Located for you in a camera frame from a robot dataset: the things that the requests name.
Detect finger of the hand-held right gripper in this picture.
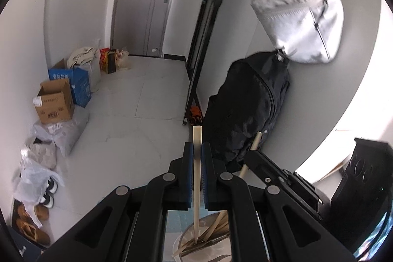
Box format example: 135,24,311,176
243,151,295,189

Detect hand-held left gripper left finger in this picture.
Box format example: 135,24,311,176
37,142,195,262

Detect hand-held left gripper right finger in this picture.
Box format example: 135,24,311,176
201,142,357,262

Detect slim wooden chopstick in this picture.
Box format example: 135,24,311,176
239,131,264,179
192,125,203,246

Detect bundle of wooden chopsticks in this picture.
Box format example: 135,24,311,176
172,211,231,259

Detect grey white utensil holder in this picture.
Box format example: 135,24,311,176
171,210,237,262

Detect white shoulder bag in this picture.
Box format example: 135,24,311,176
250,0,343,64

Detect blue checked tablecloth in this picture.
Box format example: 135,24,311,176
166,209,197,233

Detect black backpack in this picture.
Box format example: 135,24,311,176
203,51,291,172

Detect orange black item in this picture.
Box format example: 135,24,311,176
189,106,203,124

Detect gold-rimmed bright panel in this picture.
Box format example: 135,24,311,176
294,0,393,186

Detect grey plastic mailer bag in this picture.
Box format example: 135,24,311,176
32,110,90,157

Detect black white sneakers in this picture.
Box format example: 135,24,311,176
39,178,61,208

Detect blue cardboard box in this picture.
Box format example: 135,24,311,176
48,67,92,108

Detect black coat rack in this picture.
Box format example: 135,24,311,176
182,0,235,125

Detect beige white plastic bag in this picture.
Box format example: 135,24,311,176
25,139,57,171

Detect brown shoe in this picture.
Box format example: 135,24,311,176
17,203,50,222
15,217,51,247

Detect brown cardboard box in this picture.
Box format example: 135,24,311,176
33,79,75,125

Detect clear plastic bag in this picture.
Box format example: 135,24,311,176
14,154,66,214

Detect beige cloth bag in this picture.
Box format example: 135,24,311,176
67,47,98,69

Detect dark blue shoe box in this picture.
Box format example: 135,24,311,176
5,225,42,256

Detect grey door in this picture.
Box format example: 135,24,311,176
111,0,188,59

